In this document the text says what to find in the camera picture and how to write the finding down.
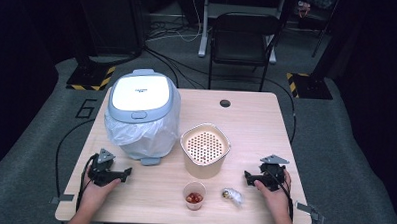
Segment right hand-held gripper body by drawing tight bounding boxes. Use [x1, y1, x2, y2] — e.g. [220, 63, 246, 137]
[258, 154, 290, 192]

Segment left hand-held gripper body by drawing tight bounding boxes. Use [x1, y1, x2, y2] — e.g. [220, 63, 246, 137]
[87, 147, 121, 187]

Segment clear plastic wrapper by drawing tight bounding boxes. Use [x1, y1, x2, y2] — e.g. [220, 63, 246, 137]
[220, 187, 245, 207]

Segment beige container with perforated strainer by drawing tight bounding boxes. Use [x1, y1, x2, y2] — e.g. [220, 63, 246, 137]
[178, 121, 233, 181]

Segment small paper cup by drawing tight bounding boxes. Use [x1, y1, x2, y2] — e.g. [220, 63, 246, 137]
[182, 181, 207, 211]

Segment white grey pedal trash bin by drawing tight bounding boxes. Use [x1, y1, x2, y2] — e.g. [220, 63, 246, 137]
[103, 67, 183, 168]

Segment person's left hand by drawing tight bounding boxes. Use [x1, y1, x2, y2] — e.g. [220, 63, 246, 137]
[81, 174, 122, 212]

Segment person's right hand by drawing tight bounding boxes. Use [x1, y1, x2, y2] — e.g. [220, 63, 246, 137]
[253, 168, 294, 218]

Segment white plastic bin liner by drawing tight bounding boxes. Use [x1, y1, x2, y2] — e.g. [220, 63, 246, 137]
[103, 85, 182, 162]

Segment grey tape strip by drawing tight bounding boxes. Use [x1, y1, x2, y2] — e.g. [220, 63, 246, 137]
[50, 193, 76, 206]
[295, 200, 320, 221]

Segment red food bits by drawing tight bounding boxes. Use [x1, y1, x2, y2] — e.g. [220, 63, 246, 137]
[185, 192, 204, 204]

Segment black folding chair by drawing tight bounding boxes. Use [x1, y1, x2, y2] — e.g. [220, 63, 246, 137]
[206, 10, 282, 93]

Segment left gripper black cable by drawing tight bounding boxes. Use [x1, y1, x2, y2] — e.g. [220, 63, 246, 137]
[75, 153, 98, 213]

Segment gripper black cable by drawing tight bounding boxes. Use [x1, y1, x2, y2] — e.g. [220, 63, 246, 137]
[75, 153, 98, 213]
[268, 166, 297, 223]

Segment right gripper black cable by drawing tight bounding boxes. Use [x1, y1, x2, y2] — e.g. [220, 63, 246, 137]
[268, 166, 297, 223]

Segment black floor cable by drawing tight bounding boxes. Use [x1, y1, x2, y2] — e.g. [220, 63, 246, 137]
[261, 77, 299, 144]

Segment hazard-striped black base plate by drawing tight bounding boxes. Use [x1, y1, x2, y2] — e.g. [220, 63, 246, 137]
[285, 72, 335, 101]
[65, 63, 117, 92]

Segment white floor cable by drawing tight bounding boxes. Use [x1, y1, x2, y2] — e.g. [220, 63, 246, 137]
[145, 0, 204, 45]

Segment white metal desk frame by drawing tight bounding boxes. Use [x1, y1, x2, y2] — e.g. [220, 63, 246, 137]
[197, 0, 280, 65]

